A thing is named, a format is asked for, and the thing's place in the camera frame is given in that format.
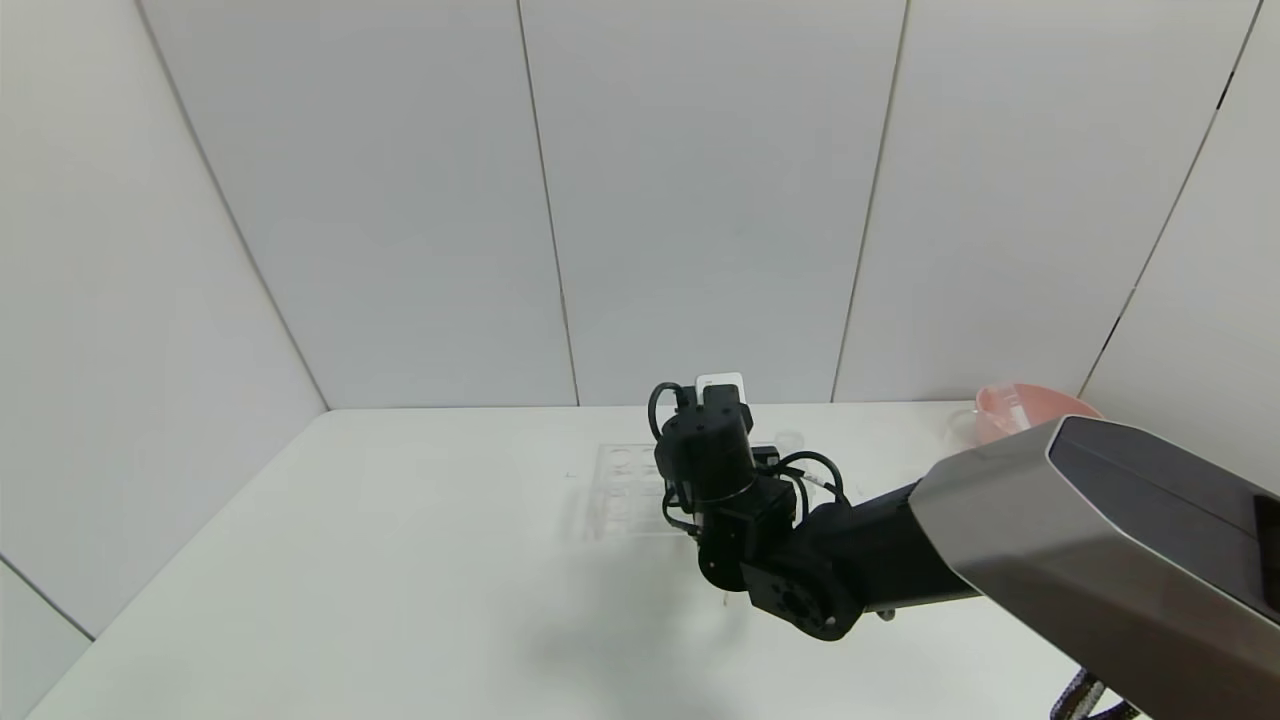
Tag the clear acrylic test tube rack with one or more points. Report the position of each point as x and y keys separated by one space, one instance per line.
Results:
x=625 y=490

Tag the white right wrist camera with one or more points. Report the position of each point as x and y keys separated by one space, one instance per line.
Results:
x=720 y=382

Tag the right robot arm black grey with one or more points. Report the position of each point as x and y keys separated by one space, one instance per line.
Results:
x=1100 y=540

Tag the small black panel hinge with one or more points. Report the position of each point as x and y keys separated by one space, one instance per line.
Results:
x=1225 y=92

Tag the pink bowl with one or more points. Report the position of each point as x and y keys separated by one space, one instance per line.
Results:
x=1070 y=405

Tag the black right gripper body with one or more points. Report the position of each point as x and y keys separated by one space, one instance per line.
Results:
x=705 y=455

